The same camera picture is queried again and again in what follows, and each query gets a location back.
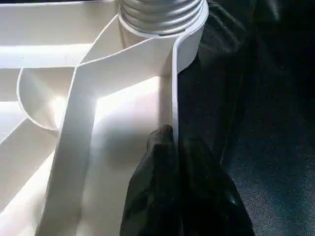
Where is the black work mat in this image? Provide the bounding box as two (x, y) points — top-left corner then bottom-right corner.
(172, 0), (315, 236)

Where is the white plastic table top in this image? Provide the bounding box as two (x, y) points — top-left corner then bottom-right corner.
(0, 0), (210, 236)

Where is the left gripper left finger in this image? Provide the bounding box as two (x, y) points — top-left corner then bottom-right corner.
(120, 125), (183, 236)

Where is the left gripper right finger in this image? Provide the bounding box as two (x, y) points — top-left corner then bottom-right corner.
(177, 135), (255, 236)

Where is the white plastic table leg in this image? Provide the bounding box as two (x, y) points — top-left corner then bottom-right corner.
(118, 0), (205, 37)

